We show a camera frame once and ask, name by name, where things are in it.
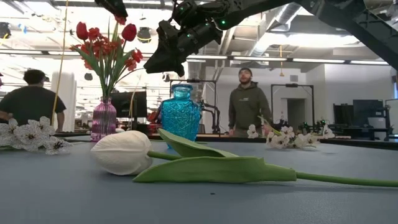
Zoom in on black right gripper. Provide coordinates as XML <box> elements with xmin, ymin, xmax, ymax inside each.
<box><xmin>143</xmin><ymin>20</ymin><xmax>223</xmax><ymax>78</ymax></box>

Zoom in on red tulip green stem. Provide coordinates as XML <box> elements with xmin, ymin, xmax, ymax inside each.
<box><xmin>108</xmin><ymin>14</ymin><xmax>127</xmax><ymax>63</ymax></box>
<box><xmin>107</xmin><ymin>23</ymin><xmax>137</xmax><ymax>94</ymax></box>
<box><xmin>76</xmin><ymin>21</ymin><xmax>105</xmax><ymax>94</ymax></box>

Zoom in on red flower bunch green stems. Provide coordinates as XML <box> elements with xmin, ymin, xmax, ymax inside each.
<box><xmin>70</xmin><ymin>21</ymin><xmax>144</xmax><ymax>99</ymax></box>

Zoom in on purple ribbed glass vase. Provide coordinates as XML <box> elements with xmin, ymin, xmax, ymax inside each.
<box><xmin>90</xmin><ymin>96</ymin><xmax>118</xmax><ymax>142</ymax></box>

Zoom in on white tulip green leaves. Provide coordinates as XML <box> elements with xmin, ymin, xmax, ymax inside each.
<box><xmin>90</xmin><ymin>128</ymin><xmax>398</xmax><ymax>188</ymax></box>

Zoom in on white blossom spray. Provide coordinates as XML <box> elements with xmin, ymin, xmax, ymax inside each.
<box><xmin>246</xmin><ymin>115</ymin><xmax>336</xmax><ymax>150</ymax></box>
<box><xmin>0</xmin><ymin>116</ymin><xmax>72</xmax><ymax>156</ymax></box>

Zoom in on blue patterned glass vase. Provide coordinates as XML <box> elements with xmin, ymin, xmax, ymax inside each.
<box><xmin>160</xmin><ymin>83</ymin><xmax>202</xmax><ymax>149</ymax></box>

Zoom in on black computer monitor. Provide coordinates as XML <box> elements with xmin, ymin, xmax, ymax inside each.
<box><xmin>353</xmin><ymin>99</ymin><xmax>385</xmax><ymax>127</ymax></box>
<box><xmin>111</xmin><ymin>91</ymin><xmax>148</xmax><ymax>118</ymax></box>
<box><xmin>333</xmin><ymin>103</ymin><xmax>354</xmax><ymax>127</ymax></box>

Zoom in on person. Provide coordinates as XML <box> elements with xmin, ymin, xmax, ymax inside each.
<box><xmin>228</xmin><ymin>67</ymin><xmax>273</xmax><ymax>138</ymax></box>
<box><xmin>0</xmin><ymin>68</ymin><xmax>67</xmax><ymax>133</ymax></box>

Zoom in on white round pillar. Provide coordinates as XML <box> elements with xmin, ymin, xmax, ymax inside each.
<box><xmin>51</xmin><ymin>70</ymin><xmax>78</xmax><ymax>133</ymax></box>

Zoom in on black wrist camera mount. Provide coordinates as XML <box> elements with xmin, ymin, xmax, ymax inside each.
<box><xmin>172</xmin><ymin>0</ymin><xmax>224</xmax><ymax>26</ymax></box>

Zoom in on yellow hanging cable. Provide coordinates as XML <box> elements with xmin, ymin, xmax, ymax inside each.
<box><xmin>50</xmin><ymin>0</ymin><xmax>70</xmax><ymax>126</ymax></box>

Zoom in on black table edge frame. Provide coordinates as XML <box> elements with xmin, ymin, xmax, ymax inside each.
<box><xmin>54</xmin><ymin>133</ymin><xmax>398</xmax><ymax>151</ymax></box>

